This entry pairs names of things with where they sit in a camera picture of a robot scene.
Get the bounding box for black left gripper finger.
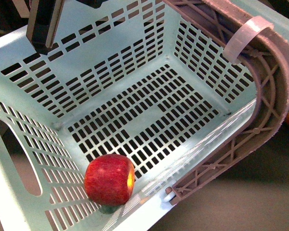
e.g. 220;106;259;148
26;0;65;55

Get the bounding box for light blue plastic basket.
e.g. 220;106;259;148
0;0;289;231

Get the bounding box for red apple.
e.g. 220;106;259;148
84;154;135;206

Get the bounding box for brown basket handle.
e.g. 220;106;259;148
166;0;289;205

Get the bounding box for white tape ring on handle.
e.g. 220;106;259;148
223;15;274;65

